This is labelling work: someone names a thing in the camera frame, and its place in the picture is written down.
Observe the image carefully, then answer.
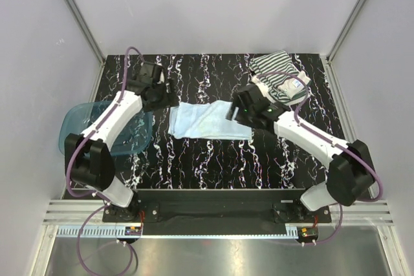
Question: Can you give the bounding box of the blue transparent plastic container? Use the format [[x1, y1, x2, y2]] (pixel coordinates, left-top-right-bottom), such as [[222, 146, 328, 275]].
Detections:
[[58, 101, 153, 156]]

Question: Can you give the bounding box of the aluminium frame rail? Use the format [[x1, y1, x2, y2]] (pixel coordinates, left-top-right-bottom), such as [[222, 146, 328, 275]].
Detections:
[[43, 200, 394, 239]]

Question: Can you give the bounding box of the electronics board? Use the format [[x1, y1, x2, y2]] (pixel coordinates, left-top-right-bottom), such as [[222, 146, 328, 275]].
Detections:
[[125, 226, 142, 236], [299, 227, 319, 239]]

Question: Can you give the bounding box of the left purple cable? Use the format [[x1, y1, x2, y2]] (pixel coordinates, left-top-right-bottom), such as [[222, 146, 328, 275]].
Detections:
[[66, 46, 145, 275]]

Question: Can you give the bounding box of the left electronics board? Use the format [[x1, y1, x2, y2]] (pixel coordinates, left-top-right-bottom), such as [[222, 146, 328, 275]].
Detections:
[[125, 226, 142, 236]]

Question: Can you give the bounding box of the light blue towel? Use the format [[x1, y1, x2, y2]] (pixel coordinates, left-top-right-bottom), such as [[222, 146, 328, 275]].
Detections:
[[168, 100, 252, 140]]

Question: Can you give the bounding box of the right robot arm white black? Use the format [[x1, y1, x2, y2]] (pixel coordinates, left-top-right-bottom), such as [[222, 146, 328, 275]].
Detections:
[[226, 83, 376, 222]]

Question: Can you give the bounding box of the green white striped towel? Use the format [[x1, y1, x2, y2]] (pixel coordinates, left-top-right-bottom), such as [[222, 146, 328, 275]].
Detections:
[[249, 50, 311, 106]]

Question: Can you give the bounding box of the right electronics board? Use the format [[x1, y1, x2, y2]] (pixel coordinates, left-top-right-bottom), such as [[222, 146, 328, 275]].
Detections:
[[299, 227, 319, 239]]

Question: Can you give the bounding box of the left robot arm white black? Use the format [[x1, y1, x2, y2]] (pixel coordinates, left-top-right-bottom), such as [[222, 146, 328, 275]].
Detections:
[[64, 62, 179, 222]]

